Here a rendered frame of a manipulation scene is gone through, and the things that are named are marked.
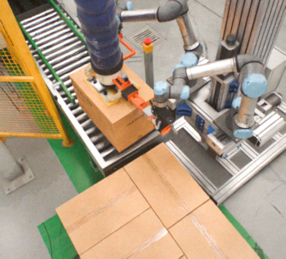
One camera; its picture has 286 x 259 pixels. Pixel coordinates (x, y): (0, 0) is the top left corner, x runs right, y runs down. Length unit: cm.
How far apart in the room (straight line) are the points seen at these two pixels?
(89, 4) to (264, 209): 229
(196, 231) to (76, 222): 87
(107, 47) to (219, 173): 156
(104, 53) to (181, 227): 131
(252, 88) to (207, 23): 301
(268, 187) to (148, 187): 124
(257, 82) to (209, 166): 149
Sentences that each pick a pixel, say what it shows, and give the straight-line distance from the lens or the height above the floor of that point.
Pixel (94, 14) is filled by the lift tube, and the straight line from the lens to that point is 188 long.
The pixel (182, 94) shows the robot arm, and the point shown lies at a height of 152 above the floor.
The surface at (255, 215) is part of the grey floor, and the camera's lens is 313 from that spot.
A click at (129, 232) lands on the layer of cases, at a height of 54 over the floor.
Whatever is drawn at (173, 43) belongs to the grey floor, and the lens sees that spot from 430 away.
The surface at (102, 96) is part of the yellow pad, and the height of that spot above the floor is 109.
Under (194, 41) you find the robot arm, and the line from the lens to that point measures 235.
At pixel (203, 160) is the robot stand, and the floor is 21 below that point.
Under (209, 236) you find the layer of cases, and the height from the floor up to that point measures 54.
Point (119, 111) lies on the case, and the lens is 226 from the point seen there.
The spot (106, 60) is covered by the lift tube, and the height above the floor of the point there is 140.
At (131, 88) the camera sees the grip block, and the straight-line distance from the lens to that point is 219.
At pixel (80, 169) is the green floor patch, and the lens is 329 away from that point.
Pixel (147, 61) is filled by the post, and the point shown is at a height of 83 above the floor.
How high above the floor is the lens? 287
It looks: 54 degrees down
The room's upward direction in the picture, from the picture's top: 5 degrees counter-clockwise
